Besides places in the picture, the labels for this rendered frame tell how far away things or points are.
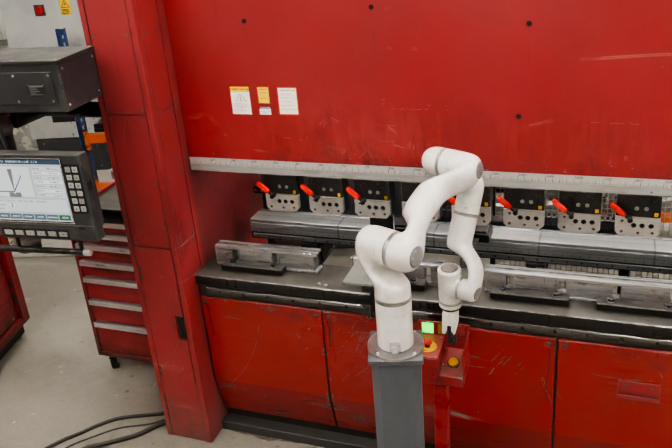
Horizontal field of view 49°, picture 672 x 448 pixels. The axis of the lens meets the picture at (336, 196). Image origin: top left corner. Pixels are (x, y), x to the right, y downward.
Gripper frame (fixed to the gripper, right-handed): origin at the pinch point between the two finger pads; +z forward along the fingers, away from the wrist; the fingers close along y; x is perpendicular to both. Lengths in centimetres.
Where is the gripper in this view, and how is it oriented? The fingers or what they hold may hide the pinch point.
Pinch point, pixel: (452, 338)
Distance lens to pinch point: 283.7
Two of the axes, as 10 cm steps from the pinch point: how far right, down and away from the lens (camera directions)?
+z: 1.1, 8.8, 4.6
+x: 9.5, 0.5, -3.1
